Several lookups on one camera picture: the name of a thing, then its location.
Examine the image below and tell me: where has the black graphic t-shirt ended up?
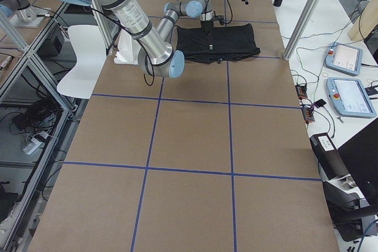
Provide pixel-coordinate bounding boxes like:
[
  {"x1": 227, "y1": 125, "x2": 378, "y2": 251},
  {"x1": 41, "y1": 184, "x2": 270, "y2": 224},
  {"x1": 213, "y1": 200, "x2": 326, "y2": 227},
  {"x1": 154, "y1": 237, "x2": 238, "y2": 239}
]
[{"x1": 177, "y1": 24, "x2": 260, "y2": 64}]

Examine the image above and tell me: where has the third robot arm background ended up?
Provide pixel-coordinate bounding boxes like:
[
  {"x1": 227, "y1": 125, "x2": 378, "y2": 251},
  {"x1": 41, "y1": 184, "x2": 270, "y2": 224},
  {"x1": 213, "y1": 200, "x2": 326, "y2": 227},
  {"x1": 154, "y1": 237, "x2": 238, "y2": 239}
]
[{"x1": 1, "y1": 0, "x2": 44, "y2": 28}]

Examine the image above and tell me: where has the white plastic chair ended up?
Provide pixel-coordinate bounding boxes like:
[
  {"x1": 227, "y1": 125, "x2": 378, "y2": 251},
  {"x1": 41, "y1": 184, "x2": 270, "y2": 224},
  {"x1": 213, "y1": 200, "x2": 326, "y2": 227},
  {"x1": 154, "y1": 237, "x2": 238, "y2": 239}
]
[{"x1": 57, "y1": 25, "x2": 107, "y2": 99}]

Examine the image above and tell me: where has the upper teach pendant tablet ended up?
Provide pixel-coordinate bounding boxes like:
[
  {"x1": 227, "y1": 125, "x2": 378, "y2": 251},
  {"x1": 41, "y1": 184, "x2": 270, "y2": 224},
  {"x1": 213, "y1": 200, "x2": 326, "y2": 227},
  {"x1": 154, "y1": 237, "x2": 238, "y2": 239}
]
[{"x1": 325, "y1": 42, "x2": 363, "y2": 76}]

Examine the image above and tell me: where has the teach pendant tablet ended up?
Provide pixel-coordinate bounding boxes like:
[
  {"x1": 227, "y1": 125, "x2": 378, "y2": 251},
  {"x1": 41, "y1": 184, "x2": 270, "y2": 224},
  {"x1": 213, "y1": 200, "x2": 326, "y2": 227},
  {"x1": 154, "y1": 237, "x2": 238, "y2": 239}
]
[
  {"x1": 325, "y1": 42, "x2": 363, "y2": 76},
  {"x1": 326, "y1": 77, "x2": 377, "y2": 118}
]

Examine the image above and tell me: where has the orange circuit board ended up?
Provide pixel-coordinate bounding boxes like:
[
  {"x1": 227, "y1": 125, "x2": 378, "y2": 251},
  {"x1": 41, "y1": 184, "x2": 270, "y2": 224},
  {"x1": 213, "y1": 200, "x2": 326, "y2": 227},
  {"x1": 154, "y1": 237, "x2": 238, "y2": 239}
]
[{"x1": 295, "y1": 84, "x2": 315, "y2": 125}]

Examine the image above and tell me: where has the lower teach pendant tablet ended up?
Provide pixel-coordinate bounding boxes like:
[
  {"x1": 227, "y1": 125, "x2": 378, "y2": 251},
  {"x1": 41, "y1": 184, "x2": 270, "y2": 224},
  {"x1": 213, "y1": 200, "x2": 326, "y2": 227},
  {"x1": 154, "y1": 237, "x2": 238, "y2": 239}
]
[{"x1": 326, "y1": 77, "x2": 377, "y2": 118}]

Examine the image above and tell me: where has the black box with label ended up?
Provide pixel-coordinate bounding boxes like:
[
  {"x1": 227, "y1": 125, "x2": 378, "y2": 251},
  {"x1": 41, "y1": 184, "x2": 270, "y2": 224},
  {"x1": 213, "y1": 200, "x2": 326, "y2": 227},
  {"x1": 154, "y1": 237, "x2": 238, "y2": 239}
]
[{"x1": 309, "y1": 133, "x2": 349, "y2": 179}]

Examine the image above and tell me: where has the white power strip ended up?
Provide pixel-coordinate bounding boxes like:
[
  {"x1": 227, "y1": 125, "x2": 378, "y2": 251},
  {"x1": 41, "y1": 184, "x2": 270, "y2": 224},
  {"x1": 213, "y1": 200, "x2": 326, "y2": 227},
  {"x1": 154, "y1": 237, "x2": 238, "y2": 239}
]
[{"x1": 22, "y1": 132, "x2": 48, "y2": 155}]

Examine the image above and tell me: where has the black monitor stand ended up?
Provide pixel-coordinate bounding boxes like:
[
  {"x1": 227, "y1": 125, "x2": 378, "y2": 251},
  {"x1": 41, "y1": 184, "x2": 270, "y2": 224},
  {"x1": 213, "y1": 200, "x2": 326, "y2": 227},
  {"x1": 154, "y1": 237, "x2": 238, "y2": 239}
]
[{"x1": 323, "y1": 120, "x2": 377, "y2": 241}]

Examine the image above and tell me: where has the aluminium frame post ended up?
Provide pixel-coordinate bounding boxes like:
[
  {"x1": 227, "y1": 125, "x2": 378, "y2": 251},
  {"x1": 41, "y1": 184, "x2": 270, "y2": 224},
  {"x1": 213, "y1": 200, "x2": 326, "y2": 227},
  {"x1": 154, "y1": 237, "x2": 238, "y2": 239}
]
[{"x1": 283, "y1": 0, "x2": 319, "y2": 61}]

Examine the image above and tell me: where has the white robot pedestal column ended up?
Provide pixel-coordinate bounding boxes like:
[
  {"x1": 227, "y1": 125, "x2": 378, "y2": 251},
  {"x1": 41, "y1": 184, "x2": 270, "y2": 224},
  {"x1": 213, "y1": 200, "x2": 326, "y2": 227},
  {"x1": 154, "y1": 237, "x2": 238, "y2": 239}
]
[{"x1": 114, "y1": 30, "x2": 141, "y2": 65}]

